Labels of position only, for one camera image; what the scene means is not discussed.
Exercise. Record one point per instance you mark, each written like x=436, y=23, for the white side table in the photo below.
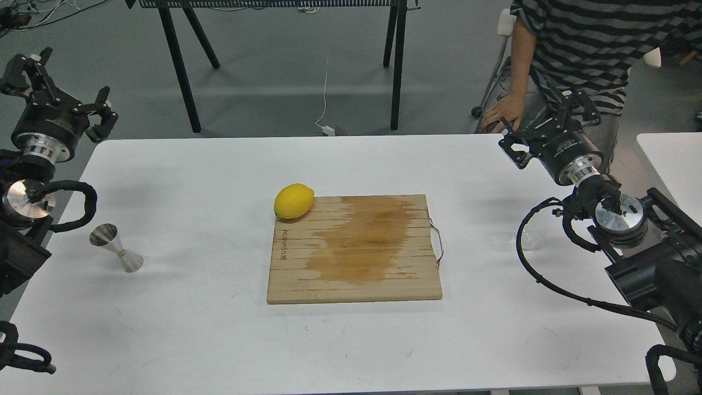
x=676, y=159

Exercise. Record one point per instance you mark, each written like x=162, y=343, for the yellow lemon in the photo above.
x=293, y=201

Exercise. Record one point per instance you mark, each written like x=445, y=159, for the small clear glass cup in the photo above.
x=530, y=240

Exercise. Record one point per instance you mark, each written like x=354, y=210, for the steel double jigger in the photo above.
x=106, y=236

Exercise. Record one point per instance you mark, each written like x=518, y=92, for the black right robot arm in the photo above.
x=653, y=247

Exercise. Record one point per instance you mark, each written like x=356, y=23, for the person's hand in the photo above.
x=510, y=108

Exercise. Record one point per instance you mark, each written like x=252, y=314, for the person in striped shirt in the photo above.
x=590, y=45

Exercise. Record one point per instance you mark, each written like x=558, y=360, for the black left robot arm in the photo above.
x=28, y=188

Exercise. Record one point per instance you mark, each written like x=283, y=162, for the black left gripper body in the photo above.
x=49, y=130

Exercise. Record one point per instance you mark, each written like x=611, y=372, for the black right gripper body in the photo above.
x=569, y=157

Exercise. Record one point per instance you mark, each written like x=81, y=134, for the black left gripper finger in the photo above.
x=26, y=77
x=99, y=132

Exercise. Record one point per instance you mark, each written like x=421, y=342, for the office chair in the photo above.
x=505, y=26

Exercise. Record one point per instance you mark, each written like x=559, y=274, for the wooden cutting board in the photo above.
x=349, y=249

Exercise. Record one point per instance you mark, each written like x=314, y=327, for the black trestle table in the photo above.
x=214, y=69

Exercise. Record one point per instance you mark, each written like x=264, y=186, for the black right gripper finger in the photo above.
x=522, y=145
x=575, y=110

